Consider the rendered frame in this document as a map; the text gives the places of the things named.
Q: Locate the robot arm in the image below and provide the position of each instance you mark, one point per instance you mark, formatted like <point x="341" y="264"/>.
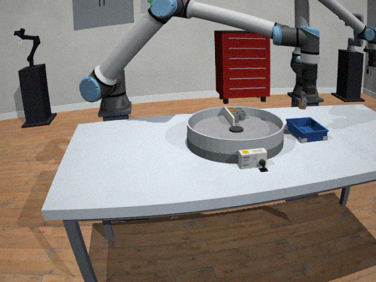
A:
<point x="229" y="20"/>
<point x="302" y="12"/>

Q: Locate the grey wall board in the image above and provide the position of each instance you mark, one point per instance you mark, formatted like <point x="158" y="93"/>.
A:
<point x="103" y="14"/>

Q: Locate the white control box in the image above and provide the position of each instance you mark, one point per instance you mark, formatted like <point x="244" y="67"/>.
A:
<point x="250" y="158"/>

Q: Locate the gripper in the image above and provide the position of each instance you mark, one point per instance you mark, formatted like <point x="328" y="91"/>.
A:
<point x="373" y="56"/>
<point x="305" y="76"/>

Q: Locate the grey turntable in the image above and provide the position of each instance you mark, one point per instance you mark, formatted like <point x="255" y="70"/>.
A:
<point x="211" y="129"/>

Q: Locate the blue crate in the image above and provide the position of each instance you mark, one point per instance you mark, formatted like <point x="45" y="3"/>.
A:
<point x="305" y="128"/>

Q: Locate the grey corner guide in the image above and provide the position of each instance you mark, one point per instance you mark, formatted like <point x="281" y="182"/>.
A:
<point x="305" y="140"/>
<point x="326" y="138"/>

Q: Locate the white table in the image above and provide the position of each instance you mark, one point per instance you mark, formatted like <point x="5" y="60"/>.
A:
<point x="147" y="170"/>

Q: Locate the red tool cabinet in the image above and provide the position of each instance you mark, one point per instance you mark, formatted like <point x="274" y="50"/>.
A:
<point x="241" y="64"/>

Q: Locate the black box pedestal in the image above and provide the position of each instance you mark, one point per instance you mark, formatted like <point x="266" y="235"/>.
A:
<point x="35" y="97"/>
<point x="349" y="76"/>

